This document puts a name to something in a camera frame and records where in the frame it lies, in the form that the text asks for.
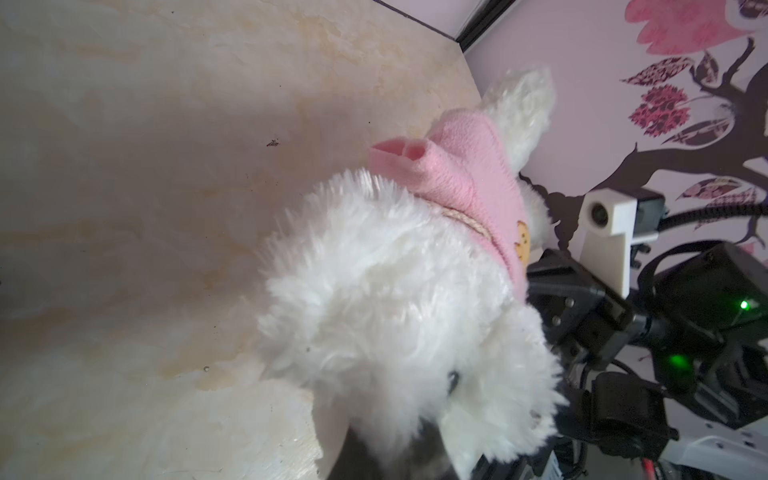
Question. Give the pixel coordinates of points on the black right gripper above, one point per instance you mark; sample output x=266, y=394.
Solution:
x=584, y=321

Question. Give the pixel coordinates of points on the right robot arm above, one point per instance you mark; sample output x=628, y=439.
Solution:
x=676, y=371

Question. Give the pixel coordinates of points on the white teddy bear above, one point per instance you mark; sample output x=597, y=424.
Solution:
x=388, y=310

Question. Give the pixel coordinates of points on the pink teddy hoodie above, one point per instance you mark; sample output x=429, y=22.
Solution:
x=461, y=165

